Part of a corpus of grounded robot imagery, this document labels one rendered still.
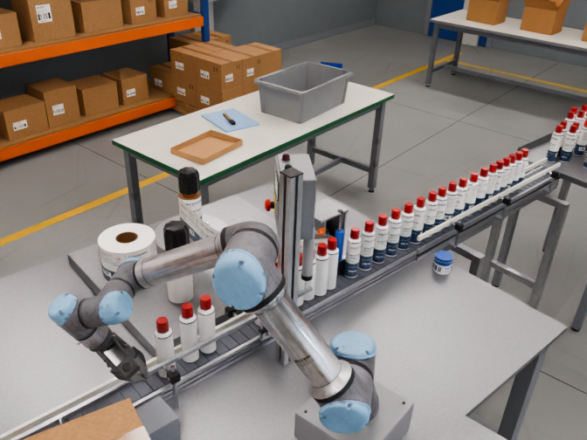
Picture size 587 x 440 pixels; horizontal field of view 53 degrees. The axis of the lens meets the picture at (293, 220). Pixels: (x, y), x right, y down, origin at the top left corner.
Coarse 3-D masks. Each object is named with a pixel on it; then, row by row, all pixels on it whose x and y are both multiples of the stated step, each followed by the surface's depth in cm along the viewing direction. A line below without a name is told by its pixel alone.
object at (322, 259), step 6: (318, 246) 200; (324, 246) 200; (318, 252) 201; (324, 252) 201; (318, 258) 201; (324, 258) 201; (318, 264) 202; (324, 264) 202; (318, 270) 203; (324, 270) 203; (318, 276) 205; (324, 276) 205; (318, 282) 206; (324, 282) 206; (318, 288) 207; (324, 288) 208; (318, 294) 209; (324, 294) 209
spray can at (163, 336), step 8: (160, 320) 165; (160, 328) 165; (168, 328) 166; (160, 336) 165; (168, 336) 166; (160, 344) 166; (168, 344) 167; (160, 352) 168; (168, 352) 168; (160, 360) 170; (160, 376) 174
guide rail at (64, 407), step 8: (232, 320) 192; (240, 320) 194; (216, 328) 188; (224, 328) 191; (176, 352) 180; (152, 360) 175; (104, 384) 166; (112, 384) 168; (88, 392) 164; (96, 392) 165; (72, 400) 161; (80, 400) 162; (56, 408) 159; (64, 408) 159; (40, 416) 156; (48, 416) 157; (24, 424) 154; (32, 424) 155; (8, 432) 151; (16, 432) 152
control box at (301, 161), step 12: (300, 156) 169; (276, 168) 165; (300, 168) 162; (312, 168) 162; (312, 180) 157; (312, 192) 159; (312, 204) 161; (276, 216) 169; (312, 216) 162; (300, 228) 164; (312, 228) 164
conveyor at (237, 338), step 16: (400, 256) 233; (368, 272) 223; (336, 288) 214; (304, 304) 205; (224, 336) 190; (240, 336) 190; (224, 352) 184; (176, 368) 177; (192, 368) 177; (144, 384) 171; (160, 384) 172; (112, 400) 166
